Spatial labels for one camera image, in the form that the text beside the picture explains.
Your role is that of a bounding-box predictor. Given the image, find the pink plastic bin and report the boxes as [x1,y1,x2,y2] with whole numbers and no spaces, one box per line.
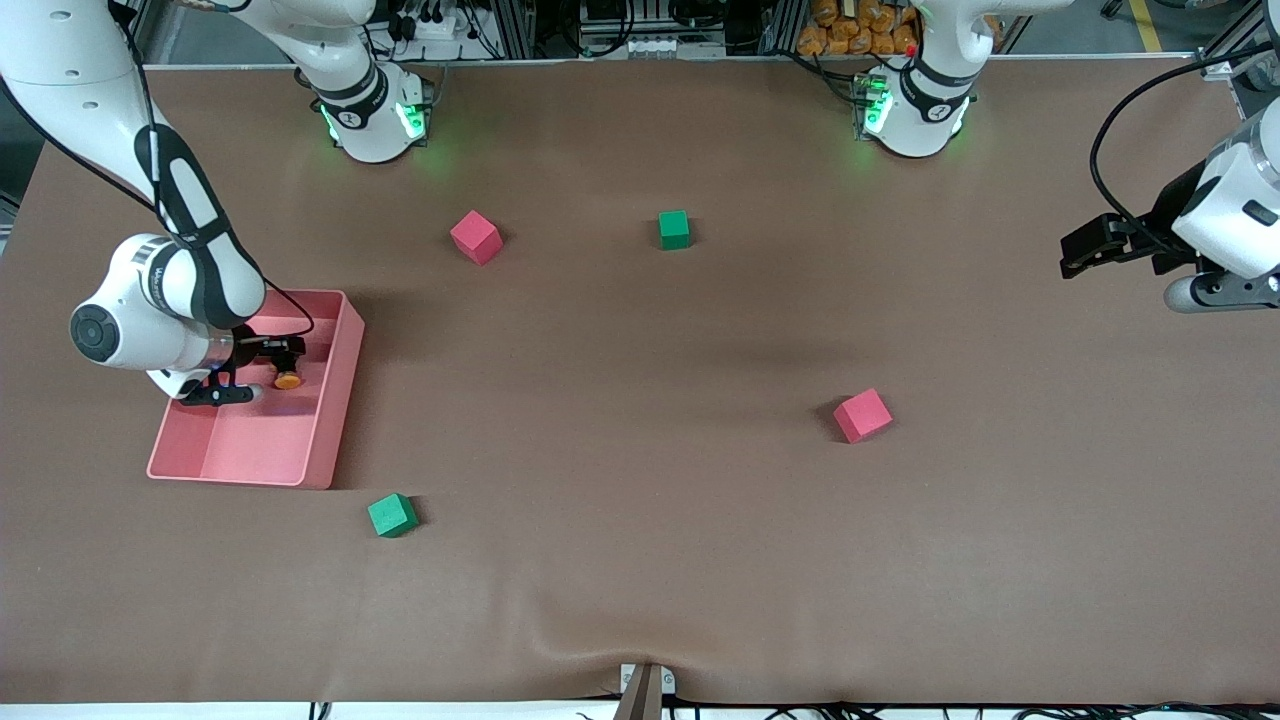
[146,289,367,491]

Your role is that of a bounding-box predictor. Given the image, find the red foam cube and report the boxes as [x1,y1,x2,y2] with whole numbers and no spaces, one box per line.
[449,210,504,267]
[833,388,894,444]

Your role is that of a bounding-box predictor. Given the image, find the orange snack bags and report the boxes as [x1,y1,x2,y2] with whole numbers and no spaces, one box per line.
[796,0,922,58]

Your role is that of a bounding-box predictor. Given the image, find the white power strip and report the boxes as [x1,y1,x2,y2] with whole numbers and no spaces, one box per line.
[390,6,463,43]

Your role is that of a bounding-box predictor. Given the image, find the brown table cover sheet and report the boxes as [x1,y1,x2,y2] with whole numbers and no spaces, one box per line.
[0,58,1280,707]

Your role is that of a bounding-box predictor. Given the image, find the grey terminal block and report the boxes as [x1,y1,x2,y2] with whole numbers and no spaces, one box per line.
[578,34,727,60]

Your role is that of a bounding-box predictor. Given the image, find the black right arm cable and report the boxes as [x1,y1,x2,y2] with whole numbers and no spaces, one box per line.
[105,0,317,343]

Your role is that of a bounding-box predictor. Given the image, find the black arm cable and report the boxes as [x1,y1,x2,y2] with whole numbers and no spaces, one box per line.
[1088,45,1280,251]
[105,0,317,343]

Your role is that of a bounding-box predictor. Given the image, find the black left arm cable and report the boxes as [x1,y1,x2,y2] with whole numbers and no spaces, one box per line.
[1088,45,1280,251]

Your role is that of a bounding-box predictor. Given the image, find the aluminium frame post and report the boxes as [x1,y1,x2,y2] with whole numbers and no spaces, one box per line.
[1204,0,1280,121]

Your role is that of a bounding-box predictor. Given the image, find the metal table edge bracket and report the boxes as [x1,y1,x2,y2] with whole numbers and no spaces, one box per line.
[612,662,678,720]

